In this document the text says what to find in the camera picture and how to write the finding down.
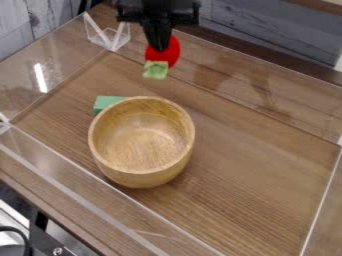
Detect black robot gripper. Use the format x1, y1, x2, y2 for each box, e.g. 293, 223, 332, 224
115, 0, 202, 50

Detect red plush strawberry green leaves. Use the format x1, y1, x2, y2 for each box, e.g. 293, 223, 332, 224
143, 36, 181, 80

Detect green rectangular block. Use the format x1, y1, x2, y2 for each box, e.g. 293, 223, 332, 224
94, 96, 124, 115

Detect wooden bowl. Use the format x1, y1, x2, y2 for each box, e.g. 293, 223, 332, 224
88, 96, 195, 188

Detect clear acrylic corner bracket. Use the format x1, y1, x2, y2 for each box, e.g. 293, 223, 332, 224
83, 13, 131, 52

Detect clear acrylic tray wall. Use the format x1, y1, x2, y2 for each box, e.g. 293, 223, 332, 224
0, 17, 342, 256

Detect black cable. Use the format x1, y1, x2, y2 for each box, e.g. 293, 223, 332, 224
0, 225, 32, 256

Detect black table leg bracket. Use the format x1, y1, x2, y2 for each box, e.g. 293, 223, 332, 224
30, 210, 76, 256

